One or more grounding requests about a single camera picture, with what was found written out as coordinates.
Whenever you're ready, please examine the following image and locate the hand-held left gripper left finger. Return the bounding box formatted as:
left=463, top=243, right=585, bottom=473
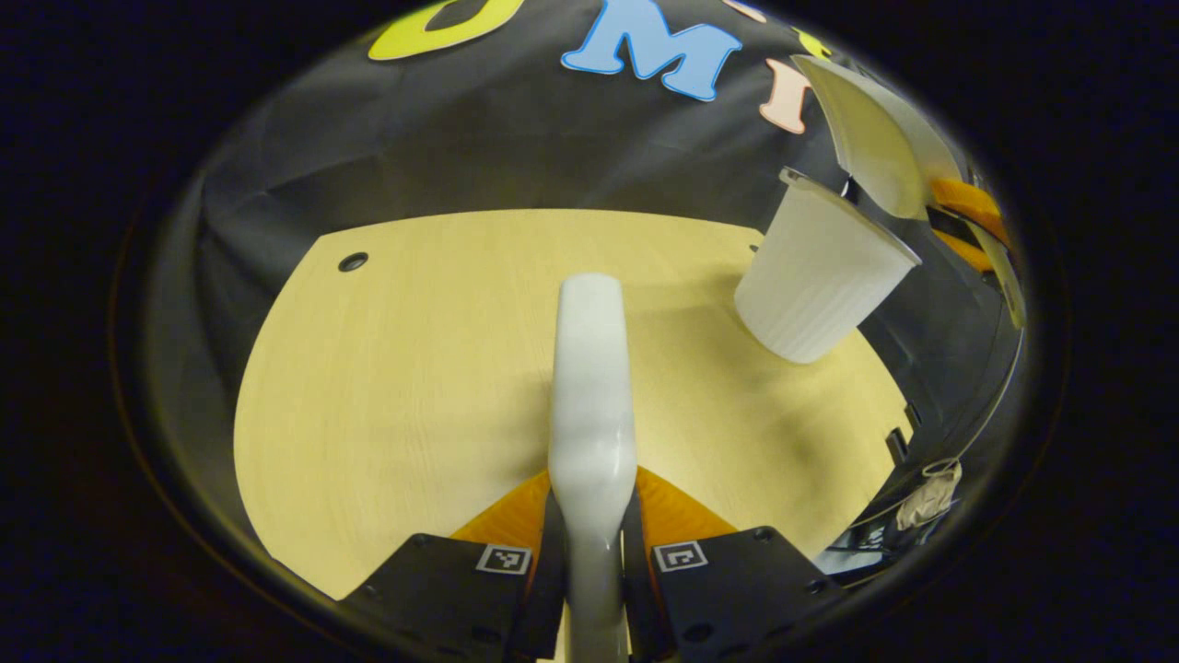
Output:
left=345, top=471, right=568, bottom=663

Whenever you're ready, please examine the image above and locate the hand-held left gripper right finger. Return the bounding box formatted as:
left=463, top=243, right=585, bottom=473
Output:
left=621, top=467, right=846, bottom=663

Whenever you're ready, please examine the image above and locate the white dustpan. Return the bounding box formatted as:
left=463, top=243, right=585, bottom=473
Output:
left=791, top=52, right=1027, bottom=331

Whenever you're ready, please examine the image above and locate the white garbage bin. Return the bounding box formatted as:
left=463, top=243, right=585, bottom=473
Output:
left=733, top=167, right=923, bottom=366

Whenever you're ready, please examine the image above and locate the small white broom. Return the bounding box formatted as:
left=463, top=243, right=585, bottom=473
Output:
left=548, top=273, right=638, bottom=663

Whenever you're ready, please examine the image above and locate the white crumpled cloth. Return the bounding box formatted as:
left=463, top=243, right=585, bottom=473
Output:
left=895, top=459, right=964, bottom=531

